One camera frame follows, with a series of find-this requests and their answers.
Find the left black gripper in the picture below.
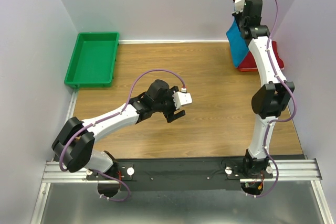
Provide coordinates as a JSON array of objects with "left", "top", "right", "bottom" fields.
[{"left": 153, "top": 87, "right": 186, "bottom": 123}]

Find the blue t shirt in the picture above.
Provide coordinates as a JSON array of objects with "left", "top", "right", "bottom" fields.
[{"left": 226, "top": 20, "right": 249, "bottom": 68}]

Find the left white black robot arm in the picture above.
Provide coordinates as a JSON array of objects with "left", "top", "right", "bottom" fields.
[{"left": 51, "top": 79, "right": 192, "bottom": 179}]

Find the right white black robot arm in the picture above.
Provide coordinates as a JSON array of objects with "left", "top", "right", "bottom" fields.
[{"left": 232, "top": 0, "right": 295, "bottom": 178}]

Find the folded red t shirt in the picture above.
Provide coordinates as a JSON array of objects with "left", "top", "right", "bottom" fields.
[{"left": 237, "top": 41, "right": 284, "bottom": 70}]

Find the green plastic tray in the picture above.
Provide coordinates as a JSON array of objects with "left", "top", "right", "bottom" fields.
[{"left": 64, "top": 31, "right": 119, "bottom": 89}]

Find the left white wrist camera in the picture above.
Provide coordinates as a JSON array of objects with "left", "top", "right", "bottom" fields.
[{"left": 173, "top": 91, "right": 193, "bottom": 110}]

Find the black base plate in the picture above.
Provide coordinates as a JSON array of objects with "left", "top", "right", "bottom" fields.
[{"left": 86, "top": 157, "right": 274, "bottom": 198}]

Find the aluminium frame rail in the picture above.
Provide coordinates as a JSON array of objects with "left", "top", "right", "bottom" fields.
[{"left": 42, "top": 159, "right": 322, "bottom": 183}]

